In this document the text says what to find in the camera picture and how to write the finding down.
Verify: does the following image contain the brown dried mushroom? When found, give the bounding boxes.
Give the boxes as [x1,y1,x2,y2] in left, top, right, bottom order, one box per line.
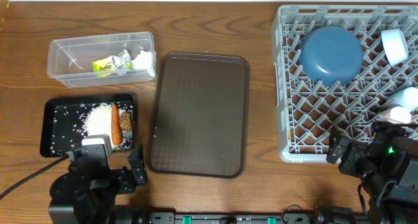
[120,112,133,131]

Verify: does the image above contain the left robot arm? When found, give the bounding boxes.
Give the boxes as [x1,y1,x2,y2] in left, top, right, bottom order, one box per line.
[48,144,148,224]

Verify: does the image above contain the white tissue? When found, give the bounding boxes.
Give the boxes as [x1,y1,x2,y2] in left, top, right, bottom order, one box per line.
[131,50,153,69]

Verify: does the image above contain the light blue rice bowl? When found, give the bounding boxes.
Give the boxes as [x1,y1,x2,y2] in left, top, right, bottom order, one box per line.
[381,29,409,66]

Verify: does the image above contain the pink plastic cup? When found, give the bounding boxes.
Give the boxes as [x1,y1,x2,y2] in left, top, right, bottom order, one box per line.
[378,106,411,124]

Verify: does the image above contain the grey dishwasher rack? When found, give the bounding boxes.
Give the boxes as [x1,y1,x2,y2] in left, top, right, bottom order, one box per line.
[272,5,417,163]

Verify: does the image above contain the yellow foil snack wrapper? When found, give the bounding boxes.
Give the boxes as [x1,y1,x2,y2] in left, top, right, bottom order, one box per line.
[92,50,131,77]

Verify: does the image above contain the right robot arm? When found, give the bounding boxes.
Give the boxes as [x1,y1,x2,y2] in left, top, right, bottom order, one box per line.
[326,121,417,223]

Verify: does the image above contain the clear plastic bin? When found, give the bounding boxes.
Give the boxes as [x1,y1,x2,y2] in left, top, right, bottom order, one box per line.
[47,31,156,88]

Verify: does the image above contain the orange carrot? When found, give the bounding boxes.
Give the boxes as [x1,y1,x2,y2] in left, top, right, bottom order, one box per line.
[111,104,123,145]

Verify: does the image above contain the dark blue plate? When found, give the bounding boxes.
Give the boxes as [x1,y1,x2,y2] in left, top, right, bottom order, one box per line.
[299,25,363,86]

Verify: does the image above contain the black waste tray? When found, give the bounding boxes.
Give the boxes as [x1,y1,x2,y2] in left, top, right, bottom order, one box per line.
[40,93,135,157]

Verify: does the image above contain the white rice pile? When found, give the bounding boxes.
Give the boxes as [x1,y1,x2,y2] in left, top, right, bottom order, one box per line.
[86,109,133,152]

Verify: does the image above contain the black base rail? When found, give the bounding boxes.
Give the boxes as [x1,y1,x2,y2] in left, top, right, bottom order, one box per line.
[110,207,370,224]

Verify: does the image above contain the dark brown serving tray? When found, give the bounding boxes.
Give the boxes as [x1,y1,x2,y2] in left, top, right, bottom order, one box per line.
[146,52,250,179]

